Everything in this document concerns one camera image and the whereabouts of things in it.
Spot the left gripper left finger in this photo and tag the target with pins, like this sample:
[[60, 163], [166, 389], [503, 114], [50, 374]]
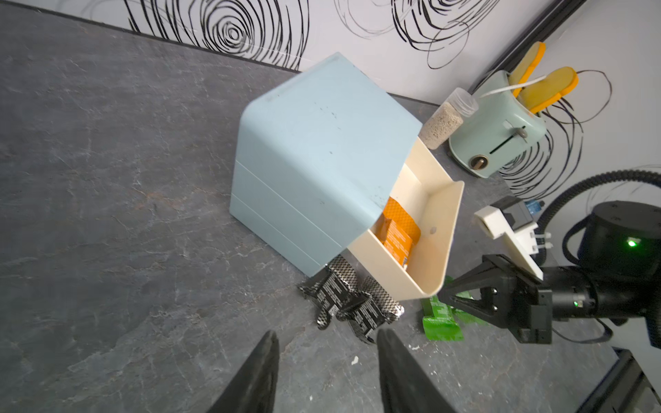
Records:
[[253, 387]]

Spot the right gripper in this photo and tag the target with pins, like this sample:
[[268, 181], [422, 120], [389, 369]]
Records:
[[509, 299]]

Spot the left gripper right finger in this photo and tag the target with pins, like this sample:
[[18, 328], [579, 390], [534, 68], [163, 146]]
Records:
[[404, 386]]

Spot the orange cookie pack front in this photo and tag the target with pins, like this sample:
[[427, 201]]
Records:
[[397, 231]]

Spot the light blue drawer cabinet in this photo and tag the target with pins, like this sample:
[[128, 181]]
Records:
[[316, 161]]

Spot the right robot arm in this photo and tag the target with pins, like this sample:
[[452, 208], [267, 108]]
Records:
[[612, 277]]

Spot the green cookie pack left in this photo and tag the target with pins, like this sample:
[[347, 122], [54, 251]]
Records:
[[438, 321]]

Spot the black cookie pack right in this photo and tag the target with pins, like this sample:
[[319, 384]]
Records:
[[368, 309]]

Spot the black cookie pack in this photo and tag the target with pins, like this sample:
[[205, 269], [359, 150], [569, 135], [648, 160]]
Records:
[[368, 309], [331, 289]]

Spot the black cookie pack left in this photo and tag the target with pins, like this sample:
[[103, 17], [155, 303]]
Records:
[[331, 289]]

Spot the mint green toaster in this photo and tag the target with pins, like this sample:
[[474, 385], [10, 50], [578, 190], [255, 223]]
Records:
[[501, 130]]

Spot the clear jar with grains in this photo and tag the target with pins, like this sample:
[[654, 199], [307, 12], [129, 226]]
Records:
[[448, 118]]

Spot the yellow toast slice right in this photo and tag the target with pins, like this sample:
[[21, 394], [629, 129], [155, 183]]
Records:
[[543, 94]]

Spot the yellow toast slice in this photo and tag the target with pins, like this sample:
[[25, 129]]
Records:
[[525, 68], [543, 94]]

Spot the yellow toast slice left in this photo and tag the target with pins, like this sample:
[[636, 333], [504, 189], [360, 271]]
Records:
[[525, 68]]

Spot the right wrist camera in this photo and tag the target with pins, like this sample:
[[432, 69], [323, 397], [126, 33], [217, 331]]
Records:
[[510, 219]]

